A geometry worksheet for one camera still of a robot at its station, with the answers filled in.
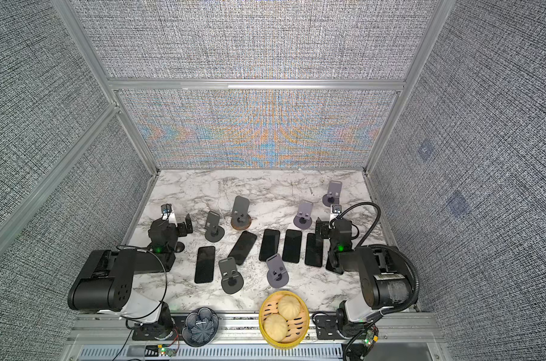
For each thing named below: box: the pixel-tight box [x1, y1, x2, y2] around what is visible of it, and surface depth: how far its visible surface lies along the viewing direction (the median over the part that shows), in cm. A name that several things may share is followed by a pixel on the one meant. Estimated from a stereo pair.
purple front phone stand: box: [266, 253, 290, 289], surface depth 82 cm
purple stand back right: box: [293, 202, 314, 231], surface depth 98 cm
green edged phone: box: [325, 257, 344, 275], surface depth 72 cm
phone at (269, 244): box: [258, 228, 281, 261], surface depth 95 cm
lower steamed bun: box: [263, 313, 289, 343], surface depth 70 cm
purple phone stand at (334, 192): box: [321, 180, 343, 207], surface depth 105 cm
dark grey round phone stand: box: [204, 210, 225, 243], surface depth 94 cm
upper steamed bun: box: [278, 294, 301, 320], surface depth 73 cm
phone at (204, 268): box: [194, 245, 216, 284], surface depth 89 cm
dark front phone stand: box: [218, 256, 244, 295], surface depth 83 cm
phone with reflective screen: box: [282, 229, 303, 264], surface depth 95 cm
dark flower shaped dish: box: [182, 306, 219, 348], surface depth 73 cm
